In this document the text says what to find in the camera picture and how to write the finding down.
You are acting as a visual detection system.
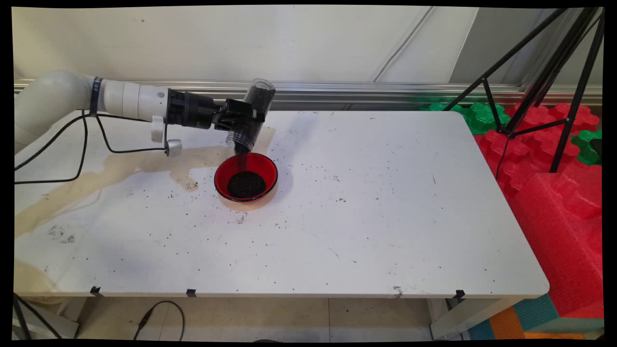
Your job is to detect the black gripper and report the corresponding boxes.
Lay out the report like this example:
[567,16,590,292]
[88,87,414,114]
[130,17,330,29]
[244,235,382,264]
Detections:
[167,89,266,132]

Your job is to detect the clear plastic jar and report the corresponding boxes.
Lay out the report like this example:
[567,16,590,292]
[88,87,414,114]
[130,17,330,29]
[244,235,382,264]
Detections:
[226,79,276,156]

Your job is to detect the red bowl black rim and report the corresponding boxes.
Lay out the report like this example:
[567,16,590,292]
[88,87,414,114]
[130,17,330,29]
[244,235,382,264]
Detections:
[214,153,279,202]

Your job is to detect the black grains pile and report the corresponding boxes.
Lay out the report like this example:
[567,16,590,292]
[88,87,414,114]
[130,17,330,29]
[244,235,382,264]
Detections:
[228,171,267,199]

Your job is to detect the green foam puzzle tile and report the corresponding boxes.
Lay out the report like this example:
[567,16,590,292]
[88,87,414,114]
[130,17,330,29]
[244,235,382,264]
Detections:
[571,129,603,166]
[422,101,510,135]

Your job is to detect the white table leg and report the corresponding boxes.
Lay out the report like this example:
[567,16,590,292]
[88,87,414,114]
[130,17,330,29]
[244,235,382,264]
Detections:
[13,299,80,339]
[429,296,519,340]

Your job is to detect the red foam puzzle tiles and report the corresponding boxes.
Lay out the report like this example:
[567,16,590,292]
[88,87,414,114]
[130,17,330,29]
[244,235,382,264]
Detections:
[475,102,601,198]

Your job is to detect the black tripod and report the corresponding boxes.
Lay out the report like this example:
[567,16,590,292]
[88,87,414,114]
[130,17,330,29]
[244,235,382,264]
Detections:
[441,7,605,181]

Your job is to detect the teal and orange foam mat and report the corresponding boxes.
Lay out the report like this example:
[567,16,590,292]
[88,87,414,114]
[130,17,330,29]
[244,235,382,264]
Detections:
[468,294,603,340]

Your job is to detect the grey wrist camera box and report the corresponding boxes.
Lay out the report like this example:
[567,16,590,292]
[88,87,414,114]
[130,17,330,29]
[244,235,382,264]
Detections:
[150,116,183,158]

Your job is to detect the aluminium wall rail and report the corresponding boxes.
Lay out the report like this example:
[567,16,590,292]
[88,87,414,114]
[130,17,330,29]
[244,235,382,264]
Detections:
[14,79,603,107]

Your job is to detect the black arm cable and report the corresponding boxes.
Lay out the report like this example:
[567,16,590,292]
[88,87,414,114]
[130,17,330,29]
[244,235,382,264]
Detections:
[14,112,169,185]

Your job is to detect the white wall conduit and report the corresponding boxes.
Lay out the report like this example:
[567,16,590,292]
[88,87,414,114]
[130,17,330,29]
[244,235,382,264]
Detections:
[374,7,434,82]

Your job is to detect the thin black floor cable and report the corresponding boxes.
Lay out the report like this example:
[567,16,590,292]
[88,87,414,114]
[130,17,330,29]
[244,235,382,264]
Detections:
[133,301,185,341]

